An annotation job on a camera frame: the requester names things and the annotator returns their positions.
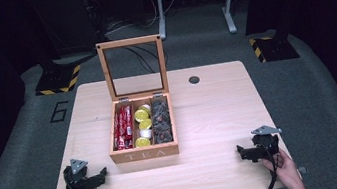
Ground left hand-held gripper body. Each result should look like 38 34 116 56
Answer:
61 154 105 189

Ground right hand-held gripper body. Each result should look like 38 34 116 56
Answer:
243 122 287 164

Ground person's right hand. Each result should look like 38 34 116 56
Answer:
260 146 302 189

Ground wooden tea box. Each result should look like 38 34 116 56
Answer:
92 33 182 166

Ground bundle of red stick packets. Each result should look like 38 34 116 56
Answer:
108 103 139 152

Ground yellow lid capsule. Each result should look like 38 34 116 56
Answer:
132 108 150 124
134 136 153 149
137 117 155 132

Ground white capsule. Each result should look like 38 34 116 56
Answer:
138 127 154 140
139 102 153 115

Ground pile of dark tea bags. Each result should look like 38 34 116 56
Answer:
148 97 176 145

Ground black yellow striped stand base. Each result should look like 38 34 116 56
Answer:
247 31 300 66
32 63 85 98

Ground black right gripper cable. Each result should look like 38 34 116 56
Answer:
250 138 285 189

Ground grey table bracket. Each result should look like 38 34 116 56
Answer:
296 165 309 176

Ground black table cable grommet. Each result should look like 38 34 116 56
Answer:
187 75 201 85

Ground black floor cables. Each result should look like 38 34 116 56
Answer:
101 0 187 80

